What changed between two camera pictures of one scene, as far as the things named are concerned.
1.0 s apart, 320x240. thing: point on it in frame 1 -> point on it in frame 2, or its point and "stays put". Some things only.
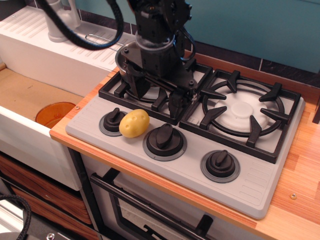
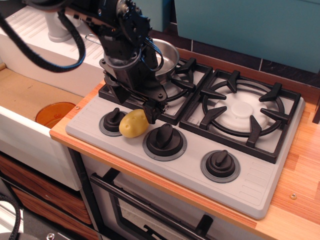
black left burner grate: [156, 103] stays put
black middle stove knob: [164, 143] stays put
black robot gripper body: [167, 65] -> [136, 73]
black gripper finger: [140, 83] -> [122, 93]
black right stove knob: [220, 166] stays put
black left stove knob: [109, 124] stays put
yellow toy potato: [134, 123] stays put
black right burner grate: [243, 114] stays put
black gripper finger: [178, 100] -> [153, 109]
